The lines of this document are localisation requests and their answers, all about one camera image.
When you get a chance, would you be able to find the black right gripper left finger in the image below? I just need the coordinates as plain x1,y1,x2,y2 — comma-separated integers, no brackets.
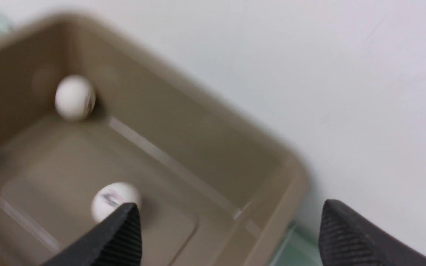
44,203,142,266

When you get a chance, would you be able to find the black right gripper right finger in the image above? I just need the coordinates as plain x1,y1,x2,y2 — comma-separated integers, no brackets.
318,199,426,266

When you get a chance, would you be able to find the white ball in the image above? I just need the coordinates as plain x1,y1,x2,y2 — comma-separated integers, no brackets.
54,75,96,122
90,182,142,224

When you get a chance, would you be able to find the olive plastic bin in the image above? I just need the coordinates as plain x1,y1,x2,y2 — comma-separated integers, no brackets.
0,13,309,266

